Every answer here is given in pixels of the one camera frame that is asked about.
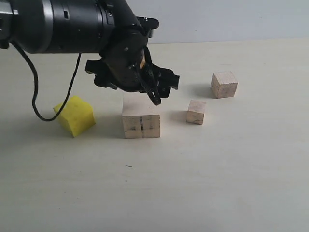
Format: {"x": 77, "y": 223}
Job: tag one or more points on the large wooden cube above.
{"x": 140, "y": 117}

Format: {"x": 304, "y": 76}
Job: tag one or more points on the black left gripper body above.
{"x": 125, "y": 61}

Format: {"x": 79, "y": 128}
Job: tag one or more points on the yellow cube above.
{"x": 77, "y": 116}

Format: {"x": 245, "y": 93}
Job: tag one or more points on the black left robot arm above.
{"x": 105, "y": 27}

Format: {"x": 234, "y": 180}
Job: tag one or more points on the medium wooden cube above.
{"x": 224, "y": 84}

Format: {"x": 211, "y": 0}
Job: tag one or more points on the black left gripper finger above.
{"x": 162, "y": 81}

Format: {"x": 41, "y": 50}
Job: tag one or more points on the small wooden cube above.
{"x": 195, "y": 112}

